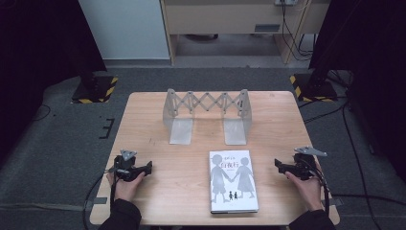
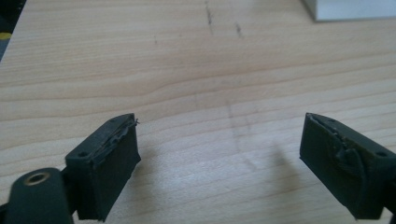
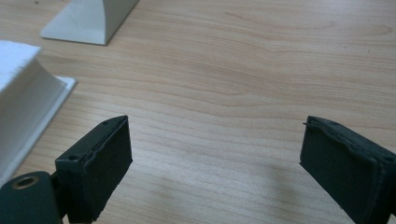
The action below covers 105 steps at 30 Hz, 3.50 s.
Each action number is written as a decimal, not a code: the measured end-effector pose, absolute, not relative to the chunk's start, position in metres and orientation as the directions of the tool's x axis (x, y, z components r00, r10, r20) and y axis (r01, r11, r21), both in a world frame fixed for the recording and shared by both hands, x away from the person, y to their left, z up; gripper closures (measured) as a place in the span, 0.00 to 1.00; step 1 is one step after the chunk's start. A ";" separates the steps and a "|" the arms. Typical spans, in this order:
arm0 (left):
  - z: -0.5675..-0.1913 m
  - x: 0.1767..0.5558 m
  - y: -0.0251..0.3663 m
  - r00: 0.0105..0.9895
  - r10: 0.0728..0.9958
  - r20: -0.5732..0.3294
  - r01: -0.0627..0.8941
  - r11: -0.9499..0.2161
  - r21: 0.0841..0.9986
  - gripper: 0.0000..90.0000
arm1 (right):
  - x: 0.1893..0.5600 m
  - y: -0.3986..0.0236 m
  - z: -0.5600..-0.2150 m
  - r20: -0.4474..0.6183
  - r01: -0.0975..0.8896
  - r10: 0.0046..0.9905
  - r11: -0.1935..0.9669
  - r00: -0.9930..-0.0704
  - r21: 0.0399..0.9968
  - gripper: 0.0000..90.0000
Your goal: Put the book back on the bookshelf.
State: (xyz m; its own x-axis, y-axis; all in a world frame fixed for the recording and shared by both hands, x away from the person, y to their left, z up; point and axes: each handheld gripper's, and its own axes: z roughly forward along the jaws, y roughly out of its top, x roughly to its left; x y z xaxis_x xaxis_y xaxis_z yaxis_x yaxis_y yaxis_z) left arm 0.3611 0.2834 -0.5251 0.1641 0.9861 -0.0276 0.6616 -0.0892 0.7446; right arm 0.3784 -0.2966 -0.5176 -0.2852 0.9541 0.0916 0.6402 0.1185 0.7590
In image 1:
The expandable metal book stand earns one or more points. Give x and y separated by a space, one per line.
180 127

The person's left hand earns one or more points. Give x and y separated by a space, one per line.
126 190

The long grey floor tape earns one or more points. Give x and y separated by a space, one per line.
48 207

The black yellow-striped stand base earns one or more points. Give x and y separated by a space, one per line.
95 89
314 87

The short grey tape piece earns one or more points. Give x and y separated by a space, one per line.
335 202

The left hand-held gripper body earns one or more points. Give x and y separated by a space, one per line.
126 166

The person's right hand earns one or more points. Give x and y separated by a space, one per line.
309 191

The wooden cabinet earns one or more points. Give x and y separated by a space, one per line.
223 17

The black curtain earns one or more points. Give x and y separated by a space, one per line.
367 38
38 48

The white book with grey figures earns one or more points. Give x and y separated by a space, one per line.
233 182

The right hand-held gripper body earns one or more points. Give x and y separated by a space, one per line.
303 166

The white panel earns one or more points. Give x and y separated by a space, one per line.
127 28

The white power strip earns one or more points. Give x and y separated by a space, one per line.
285 2

